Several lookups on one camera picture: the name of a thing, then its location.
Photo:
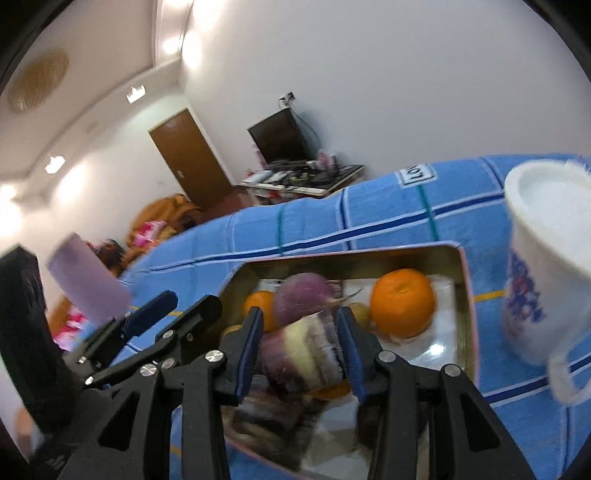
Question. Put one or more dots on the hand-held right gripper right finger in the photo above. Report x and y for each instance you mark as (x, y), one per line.
(348, 350)

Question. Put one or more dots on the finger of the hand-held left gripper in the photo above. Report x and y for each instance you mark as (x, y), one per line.
(152, 311)
(194, 318)

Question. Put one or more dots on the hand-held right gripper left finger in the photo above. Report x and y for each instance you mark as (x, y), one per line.
(251, 350)

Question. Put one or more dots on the brown kiwi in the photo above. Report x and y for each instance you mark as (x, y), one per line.
(360, 314)

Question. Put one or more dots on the halved purple fruit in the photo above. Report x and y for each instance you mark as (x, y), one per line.
(300, 350)

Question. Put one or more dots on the round purple fruit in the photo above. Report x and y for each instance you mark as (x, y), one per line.
(302, 295)

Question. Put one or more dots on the pink tin box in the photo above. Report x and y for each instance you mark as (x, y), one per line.
(452, 263)

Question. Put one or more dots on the brown sofa with pink cushion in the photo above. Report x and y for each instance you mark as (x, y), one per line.
(69, 318)

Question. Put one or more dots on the purple thermos bottle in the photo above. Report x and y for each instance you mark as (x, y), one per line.
(87, 286)

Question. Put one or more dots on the framed flower picture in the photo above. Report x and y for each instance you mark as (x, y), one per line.
(108, 254)

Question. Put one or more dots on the brown leather armchair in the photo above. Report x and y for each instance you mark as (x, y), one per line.
(161, 217)

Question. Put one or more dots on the blue checked blanket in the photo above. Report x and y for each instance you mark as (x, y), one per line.
(392, 217)

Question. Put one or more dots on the brown wooden door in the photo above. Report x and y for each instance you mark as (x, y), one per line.
(191, 157)

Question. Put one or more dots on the square ceiling light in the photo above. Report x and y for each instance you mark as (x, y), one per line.
(54, 164)
(136, 93)

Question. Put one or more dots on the cluttered television stand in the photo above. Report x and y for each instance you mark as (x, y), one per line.
(304, 177)

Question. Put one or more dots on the black television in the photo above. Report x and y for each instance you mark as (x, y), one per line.
(279, 138)

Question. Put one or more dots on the white mug with blue print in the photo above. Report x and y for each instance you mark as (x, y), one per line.
(549, 277)

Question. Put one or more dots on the round brown ceiling lamp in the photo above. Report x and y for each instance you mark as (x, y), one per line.
(39, 81)

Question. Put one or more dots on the round ceiling spotlight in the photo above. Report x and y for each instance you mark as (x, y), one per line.
(171, 45)

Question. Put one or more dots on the wall socket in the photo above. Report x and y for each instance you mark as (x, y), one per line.
(288, 97)

